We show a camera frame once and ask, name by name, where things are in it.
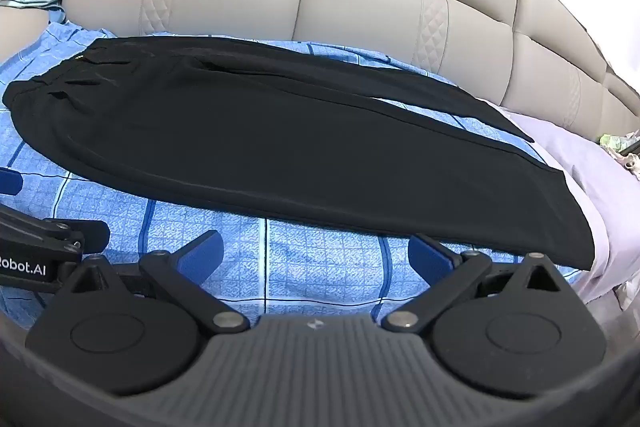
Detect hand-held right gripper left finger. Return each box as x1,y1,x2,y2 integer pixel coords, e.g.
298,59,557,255
59,229,251,334

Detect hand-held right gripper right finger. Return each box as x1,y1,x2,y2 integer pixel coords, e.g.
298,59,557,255
382,234,574,334

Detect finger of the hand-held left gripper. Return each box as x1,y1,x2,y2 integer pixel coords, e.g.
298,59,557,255
0,205,111,254
0,171,25,196

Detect black pants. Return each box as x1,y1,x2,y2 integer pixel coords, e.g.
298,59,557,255
2,36,597,272

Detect blue checked bedsheet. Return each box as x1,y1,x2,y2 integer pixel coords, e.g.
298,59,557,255
0,21,557,350

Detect lavender pillow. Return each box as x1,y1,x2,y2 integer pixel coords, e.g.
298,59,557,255
492,102,640,314

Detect small colourful clutter pile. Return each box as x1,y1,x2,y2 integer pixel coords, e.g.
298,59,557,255
599,133,640,178

